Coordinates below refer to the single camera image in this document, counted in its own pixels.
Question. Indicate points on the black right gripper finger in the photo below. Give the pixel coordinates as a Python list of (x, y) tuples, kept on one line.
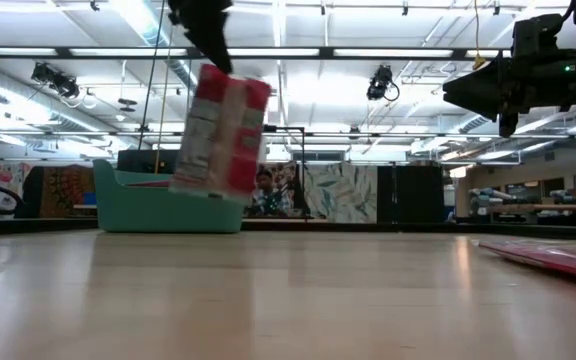
[(475, 92)]

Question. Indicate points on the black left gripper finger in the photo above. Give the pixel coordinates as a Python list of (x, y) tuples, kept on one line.
[(213, 40)]

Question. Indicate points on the teal plastic basket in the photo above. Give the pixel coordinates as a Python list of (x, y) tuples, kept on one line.
[(158, 212)]

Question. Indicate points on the black cabinet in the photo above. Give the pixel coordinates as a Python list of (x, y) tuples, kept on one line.
[(413, 192)]

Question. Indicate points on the wooden workbench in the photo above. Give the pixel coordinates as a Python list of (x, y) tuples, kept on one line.
[(543, 206)]

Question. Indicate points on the black box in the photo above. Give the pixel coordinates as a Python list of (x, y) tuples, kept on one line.
[(138, 161)]

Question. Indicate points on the floral fabric panel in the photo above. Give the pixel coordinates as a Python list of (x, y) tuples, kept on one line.
[(283, 172)]

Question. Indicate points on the leaf print panel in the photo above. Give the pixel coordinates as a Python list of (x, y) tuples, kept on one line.
[(338, 190)]

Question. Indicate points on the person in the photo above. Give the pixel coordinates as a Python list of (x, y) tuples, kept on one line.
[(268, 200)]

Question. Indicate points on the black table border strip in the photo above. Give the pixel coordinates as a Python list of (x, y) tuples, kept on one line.
[(368, 227)]

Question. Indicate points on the black tripod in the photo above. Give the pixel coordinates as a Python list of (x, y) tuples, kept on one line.
[(300, 197)]

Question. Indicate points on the dark orange patterned panel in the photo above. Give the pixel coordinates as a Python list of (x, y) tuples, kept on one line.
[(60, 190)]

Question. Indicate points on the white floral cloth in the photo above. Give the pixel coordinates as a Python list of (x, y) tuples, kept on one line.
[(3, 177)]

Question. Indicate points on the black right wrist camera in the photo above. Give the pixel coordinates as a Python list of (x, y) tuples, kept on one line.
[(538, 37)]

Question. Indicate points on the black overhead frame bar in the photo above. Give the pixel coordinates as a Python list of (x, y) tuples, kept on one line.
[(368, 52)]

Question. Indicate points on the black metal rack frame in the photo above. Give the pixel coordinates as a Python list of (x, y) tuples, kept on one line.
[(288, 129)]

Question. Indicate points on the black ceiling camera cluster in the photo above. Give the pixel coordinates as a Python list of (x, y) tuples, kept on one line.
[(63, 85)]

